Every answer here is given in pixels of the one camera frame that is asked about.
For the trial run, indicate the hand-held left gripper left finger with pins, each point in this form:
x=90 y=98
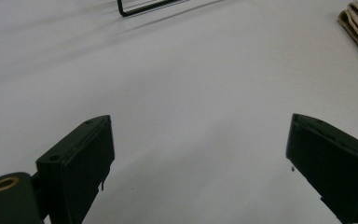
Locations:
x=80 y=161

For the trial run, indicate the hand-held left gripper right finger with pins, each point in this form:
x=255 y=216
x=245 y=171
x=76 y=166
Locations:
x=332 y=161

